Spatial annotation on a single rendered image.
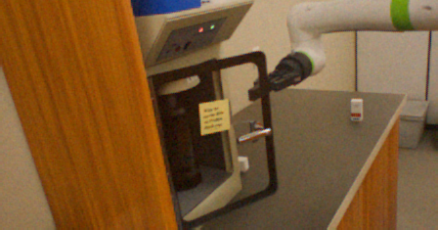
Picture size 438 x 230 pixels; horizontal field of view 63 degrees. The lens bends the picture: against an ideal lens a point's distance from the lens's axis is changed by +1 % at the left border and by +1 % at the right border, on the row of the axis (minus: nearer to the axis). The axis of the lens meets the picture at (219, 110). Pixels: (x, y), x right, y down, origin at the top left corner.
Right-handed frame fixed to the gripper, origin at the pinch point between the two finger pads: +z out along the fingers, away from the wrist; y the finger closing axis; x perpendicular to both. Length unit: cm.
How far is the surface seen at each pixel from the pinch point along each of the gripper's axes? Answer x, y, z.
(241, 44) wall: 3, -55, -81
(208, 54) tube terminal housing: -10.5, -11.7, 3.0
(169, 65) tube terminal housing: -11.3, -11.7, 17.8
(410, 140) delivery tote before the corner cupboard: 120, 3, -241
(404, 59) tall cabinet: 58, -10, -283
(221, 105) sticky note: -0.4, -2.5, 12.5
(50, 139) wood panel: 3, -39, 36
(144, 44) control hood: -17.9, -7.2, 28.1
